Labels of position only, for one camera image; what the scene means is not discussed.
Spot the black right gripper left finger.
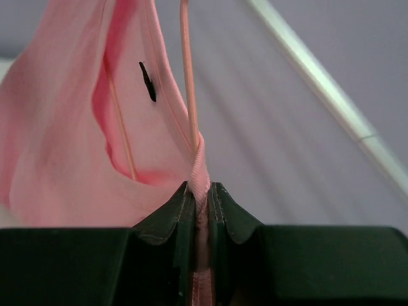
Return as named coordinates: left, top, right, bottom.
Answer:
left=1, top=184, right=195, bottom=305

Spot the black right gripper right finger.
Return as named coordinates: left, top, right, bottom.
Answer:
left=208, top=182, right=407, bottom=305

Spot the pink t shirt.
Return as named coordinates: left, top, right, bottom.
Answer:
left=1, top=1, right=215, bottom=305

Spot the white clothes rack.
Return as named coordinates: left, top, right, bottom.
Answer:
left=247, top=1, right=407, bottom=201

